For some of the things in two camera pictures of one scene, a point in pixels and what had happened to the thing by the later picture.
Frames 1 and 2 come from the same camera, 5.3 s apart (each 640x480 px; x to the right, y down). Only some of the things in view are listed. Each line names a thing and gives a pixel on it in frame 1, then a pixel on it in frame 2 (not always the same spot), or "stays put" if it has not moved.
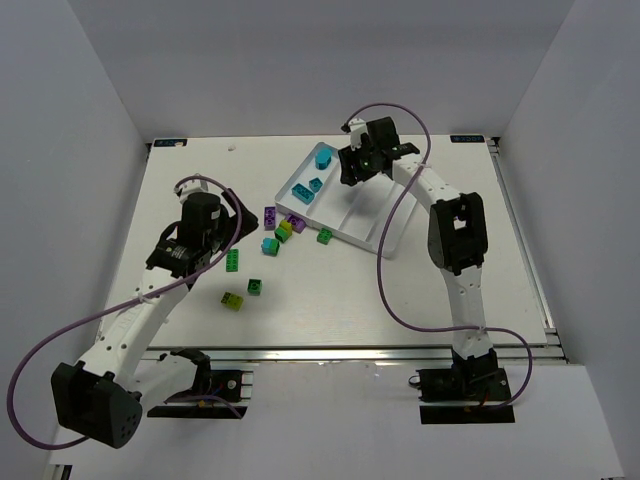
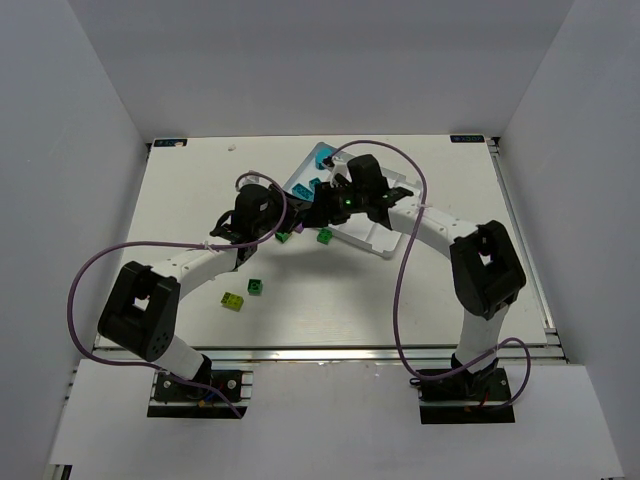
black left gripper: [232, 220] to [288, 213]
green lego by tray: [324, 235] stays put
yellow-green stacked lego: [283, 231] stays put
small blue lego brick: [315, 184] stays put
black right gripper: [351, 170] to [319, 211]
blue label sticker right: [467, 139] stays put
